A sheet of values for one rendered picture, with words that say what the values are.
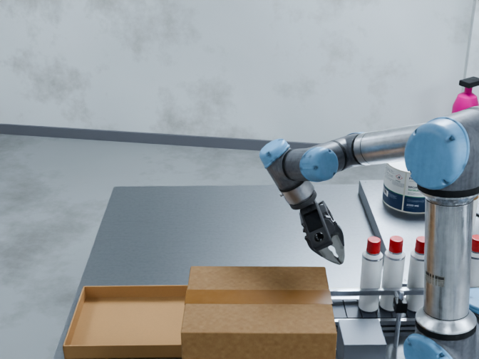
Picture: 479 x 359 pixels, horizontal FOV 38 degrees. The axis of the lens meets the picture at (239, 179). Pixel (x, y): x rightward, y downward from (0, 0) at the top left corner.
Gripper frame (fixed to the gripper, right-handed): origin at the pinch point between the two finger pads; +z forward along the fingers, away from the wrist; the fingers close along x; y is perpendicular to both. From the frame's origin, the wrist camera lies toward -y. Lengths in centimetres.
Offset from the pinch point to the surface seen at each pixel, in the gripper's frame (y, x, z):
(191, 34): 327, 58, -10
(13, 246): 183, 179, 15
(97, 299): 12, 65, -16
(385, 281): -1.1, -7.4, 10.5
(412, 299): -2.2, -11.2, 18.2
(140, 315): 4, 54, -10
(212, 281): -23.2, 21.9, -24.1
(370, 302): -2.6, -1.7, 13.2
